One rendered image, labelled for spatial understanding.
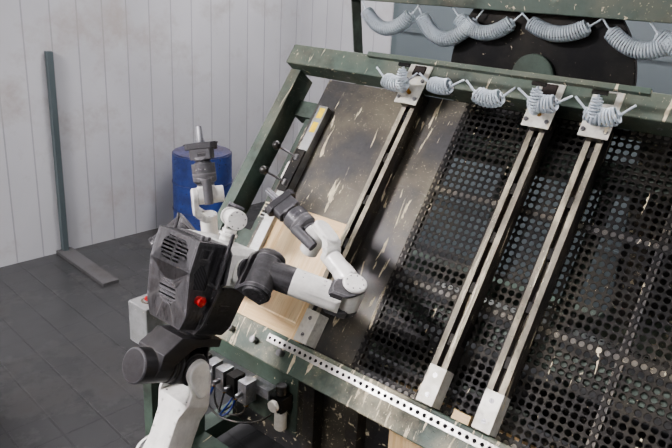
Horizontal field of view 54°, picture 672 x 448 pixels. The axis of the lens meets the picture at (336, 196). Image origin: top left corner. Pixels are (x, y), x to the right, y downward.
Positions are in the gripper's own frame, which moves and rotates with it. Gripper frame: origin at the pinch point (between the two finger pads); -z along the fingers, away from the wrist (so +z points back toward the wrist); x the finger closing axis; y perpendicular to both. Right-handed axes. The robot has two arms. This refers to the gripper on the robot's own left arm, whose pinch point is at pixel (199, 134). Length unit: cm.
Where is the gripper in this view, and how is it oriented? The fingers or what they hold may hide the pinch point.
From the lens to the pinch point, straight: 254.3
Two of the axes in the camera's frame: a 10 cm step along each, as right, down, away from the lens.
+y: -1.1, 0.9, -9.9
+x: 9.9, -1.0, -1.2
